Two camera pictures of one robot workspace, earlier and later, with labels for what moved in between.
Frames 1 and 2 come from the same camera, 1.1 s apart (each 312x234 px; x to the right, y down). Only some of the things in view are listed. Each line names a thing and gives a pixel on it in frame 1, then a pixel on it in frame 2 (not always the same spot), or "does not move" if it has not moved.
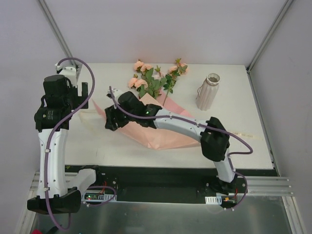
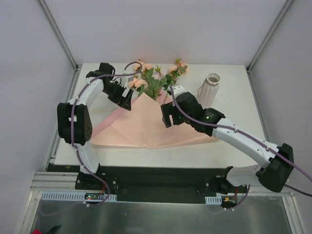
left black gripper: (84, 95) → (118, 92)
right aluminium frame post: (285, 7) does not move
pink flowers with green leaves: (148, 81) does not move
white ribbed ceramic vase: (207, 91) does not move
